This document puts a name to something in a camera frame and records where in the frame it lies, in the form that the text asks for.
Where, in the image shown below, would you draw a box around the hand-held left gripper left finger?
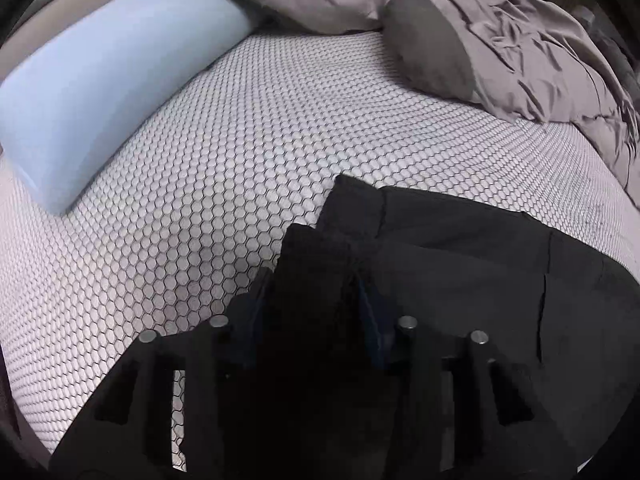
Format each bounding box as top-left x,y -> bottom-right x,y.
47,265 -> 278,480

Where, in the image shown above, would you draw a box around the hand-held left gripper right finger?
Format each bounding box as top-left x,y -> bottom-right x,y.
350,275 -> 596,480

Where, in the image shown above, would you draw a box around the black pants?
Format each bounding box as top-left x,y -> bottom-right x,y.
235,174 -> 640,480

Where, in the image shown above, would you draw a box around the honeycomb patterned white mattress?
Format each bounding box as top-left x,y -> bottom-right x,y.
0,29 -> 640,473

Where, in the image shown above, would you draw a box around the light blue pillow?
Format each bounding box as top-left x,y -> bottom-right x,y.
0,0 -> 266,216

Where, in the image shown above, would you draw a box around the grey pillow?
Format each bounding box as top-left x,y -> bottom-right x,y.
381,0 -> 490,107

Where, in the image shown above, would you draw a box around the taupe duvet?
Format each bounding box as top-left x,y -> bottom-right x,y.
395,0 -> 640,197

